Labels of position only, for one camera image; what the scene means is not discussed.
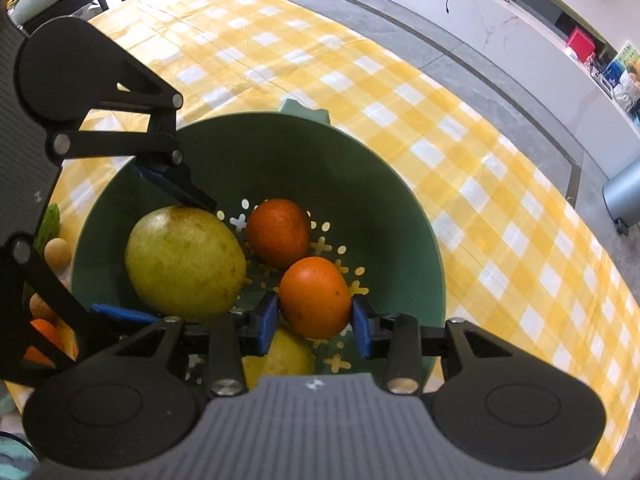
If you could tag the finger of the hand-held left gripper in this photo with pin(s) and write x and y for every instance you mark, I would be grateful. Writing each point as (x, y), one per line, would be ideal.
(125, 314)
(152, 176)

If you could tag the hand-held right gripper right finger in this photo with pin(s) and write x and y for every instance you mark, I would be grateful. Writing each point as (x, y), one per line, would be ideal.
(361, 330)

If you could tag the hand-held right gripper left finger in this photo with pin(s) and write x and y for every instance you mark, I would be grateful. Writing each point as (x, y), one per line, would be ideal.
(267, 327)

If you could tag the small orange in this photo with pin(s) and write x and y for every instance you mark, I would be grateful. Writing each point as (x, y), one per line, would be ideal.
(45, 332)

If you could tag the green cucumber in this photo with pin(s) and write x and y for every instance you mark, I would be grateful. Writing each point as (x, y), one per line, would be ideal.
(48, 222)

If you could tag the green colander bowl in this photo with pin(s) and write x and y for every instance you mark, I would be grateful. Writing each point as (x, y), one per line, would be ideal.
(350, 170)

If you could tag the yellow checked tablecloth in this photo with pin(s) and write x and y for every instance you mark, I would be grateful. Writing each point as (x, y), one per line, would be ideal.
(400, 110)

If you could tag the grey trash can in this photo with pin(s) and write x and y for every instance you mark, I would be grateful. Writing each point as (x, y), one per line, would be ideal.
(625, 195)

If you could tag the white marble cabinet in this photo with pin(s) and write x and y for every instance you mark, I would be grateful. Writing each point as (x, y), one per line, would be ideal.
(500, 35)

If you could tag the red box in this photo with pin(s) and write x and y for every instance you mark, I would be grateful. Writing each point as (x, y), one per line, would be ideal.
(580, 44)

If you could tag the white basket with plush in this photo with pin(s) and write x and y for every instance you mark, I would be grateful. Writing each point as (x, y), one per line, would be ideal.
(631, 91)

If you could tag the photo frame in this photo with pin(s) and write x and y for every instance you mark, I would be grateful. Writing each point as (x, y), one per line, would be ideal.
(625, 57)

